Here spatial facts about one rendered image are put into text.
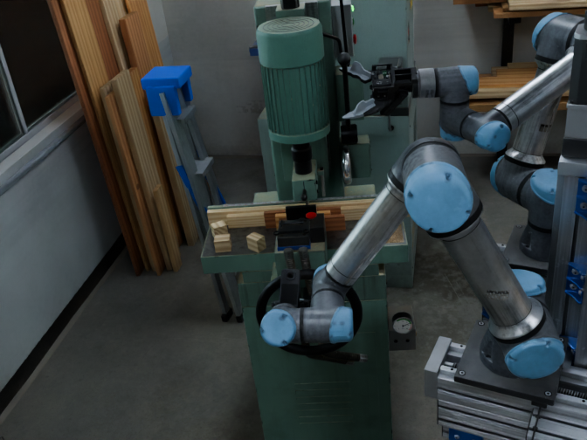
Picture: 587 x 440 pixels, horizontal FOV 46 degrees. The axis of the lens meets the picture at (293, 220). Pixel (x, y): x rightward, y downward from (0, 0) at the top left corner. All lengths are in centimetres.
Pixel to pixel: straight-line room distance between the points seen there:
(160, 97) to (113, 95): 56
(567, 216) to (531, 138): 42
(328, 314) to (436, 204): 36
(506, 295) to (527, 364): 16
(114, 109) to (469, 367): 214
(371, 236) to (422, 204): 24
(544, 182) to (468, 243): 72
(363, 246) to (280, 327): 24
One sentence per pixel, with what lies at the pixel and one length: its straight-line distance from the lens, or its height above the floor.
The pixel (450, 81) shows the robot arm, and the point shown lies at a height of 136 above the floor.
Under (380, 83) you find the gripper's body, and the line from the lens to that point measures 178.
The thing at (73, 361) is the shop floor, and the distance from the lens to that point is 326.
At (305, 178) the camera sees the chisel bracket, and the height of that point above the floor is 107.
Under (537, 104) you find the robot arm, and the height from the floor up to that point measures 130.
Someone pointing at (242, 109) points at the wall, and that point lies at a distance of 462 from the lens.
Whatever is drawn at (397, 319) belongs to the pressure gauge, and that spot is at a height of 68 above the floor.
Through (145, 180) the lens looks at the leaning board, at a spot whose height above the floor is 53.
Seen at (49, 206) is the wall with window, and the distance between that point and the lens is 329.
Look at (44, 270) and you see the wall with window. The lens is 327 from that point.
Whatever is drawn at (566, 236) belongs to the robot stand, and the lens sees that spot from 174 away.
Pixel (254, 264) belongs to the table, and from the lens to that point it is 201.
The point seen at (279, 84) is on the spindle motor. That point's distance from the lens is 185.
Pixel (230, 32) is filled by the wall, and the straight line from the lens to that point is 447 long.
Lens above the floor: 197
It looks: 30 degrees down
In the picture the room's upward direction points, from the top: 7 degrees counter-clockwise
